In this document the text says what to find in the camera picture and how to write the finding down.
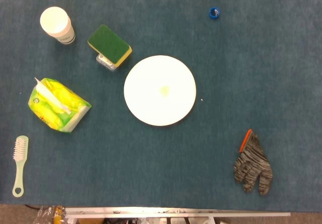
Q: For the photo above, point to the green yellow sponge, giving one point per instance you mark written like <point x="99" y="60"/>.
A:
<point x="108" y="42"/>

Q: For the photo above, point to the round white plate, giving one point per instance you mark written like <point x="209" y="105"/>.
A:
<point x="159" y="90"/>

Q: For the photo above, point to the teal felt table cover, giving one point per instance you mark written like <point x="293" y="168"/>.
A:
<point x="161" y="163"/>

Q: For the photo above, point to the blue bottle cap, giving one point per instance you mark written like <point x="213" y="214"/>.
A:
<point x="214" y="13"/>

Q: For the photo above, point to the grey striped knit glove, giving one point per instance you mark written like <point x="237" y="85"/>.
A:
<point x="252" y="164"/>

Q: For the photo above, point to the yellow green tissue pack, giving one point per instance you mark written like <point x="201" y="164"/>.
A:
<point x="50" y="110"/>

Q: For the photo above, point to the white lidded cup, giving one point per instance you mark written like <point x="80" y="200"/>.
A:
<point x="54" y="20"/>

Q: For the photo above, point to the pale green scrubbing brush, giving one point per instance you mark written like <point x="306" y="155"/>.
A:
<point x="20" y="156"/>

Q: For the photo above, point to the crumpled clear plastic bag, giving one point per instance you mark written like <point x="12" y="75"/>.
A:
<point x="49" y="215"/>

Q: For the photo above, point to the aluminium frame rail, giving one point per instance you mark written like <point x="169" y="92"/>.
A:
<point x="176" y="212"/>

